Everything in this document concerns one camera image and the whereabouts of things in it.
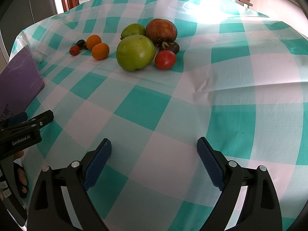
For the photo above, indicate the orange tangerine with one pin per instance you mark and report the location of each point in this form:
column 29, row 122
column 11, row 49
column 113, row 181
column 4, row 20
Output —
column 100, row 51
column 92, row 41

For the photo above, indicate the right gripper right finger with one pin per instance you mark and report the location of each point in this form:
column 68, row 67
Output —
column 260, row 210

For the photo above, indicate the large red tomato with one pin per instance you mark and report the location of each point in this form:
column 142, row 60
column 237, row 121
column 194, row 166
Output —
column 165, row 59

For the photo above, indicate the person's left hand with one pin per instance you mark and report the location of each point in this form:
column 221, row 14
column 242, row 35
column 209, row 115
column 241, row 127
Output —
column 21, row 180

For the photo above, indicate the orange tangerine front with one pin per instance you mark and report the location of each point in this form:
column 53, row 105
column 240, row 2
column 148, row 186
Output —
column 100, row 51

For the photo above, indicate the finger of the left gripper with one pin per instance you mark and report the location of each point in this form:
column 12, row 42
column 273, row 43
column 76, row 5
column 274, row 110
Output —
column 15, row 120
column 40, row 120

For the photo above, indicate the teal white checkered tablecloth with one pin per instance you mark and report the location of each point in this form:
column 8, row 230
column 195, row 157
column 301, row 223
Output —
column 240, row 80

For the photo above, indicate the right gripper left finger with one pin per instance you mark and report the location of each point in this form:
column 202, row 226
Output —
column 48, row 211

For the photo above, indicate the small dark chestnut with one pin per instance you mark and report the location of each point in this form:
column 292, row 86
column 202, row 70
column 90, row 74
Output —
column 81, row 44

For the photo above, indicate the dark grey refrigerator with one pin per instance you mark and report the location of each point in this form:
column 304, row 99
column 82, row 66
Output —
column 16, row 15

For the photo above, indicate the purple fabric storage box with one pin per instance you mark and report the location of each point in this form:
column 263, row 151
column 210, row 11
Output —
column 20, row 84

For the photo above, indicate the small red cherry tomato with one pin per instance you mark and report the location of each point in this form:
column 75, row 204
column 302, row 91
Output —
column 74, row 50

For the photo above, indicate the orange tangerine back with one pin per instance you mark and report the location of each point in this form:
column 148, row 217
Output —
column 92, row 41

